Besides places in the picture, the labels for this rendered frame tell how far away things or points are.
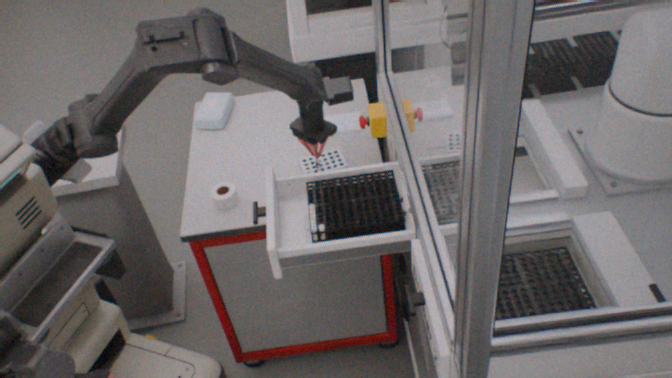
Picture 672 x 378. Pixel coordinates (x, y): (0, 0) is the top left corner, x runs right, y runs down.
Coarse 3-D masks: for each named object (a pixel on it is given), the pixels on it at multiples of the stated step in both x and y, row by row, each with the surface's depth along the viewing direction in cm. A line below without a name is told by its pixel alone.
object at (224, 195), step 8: (216, 184) 175; (224, 184) 175; (232, 184) 175; (216, 192) 173; (224, 192) 176; (232, 192) 172; (216, 200) 172; (224, 200) 171; (232, 200) 173; (224, 208) 173
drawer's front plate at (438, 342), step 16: (416, 240) 136; (416, 256) 132; (416, 272) 135; (432, 288) 126; (432, 304) 123; (432, 320) 121; (432, 336) 123; (432, 352) 127; (448, 352) 116; (448, 368) 119
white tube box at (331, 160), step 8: (328, 152) 181; (336, 152) 181; (304, 160) 180; (312, 160) 179; (320, 160) 179; (328, 160) 178; (336, 160) 178; (344, 160) 177; (304, 168) 177; (312, 168) 177; (320, 168) 176; (328, 168) 177; (336, 168) 175
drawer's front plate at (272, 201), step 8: (272, 168) 158; (272, 176) 157; (272, 184) 154; (272, 192) 152; (272, 200) 150; (272, 208) 148; (272, 216) 146; (272, 224) 144; (272, 232) 142; (272, 240) 140; (272, 248) 139; (280, 248) 151; (272, 256) 140; (272, 264) 142; (280, 272) 144
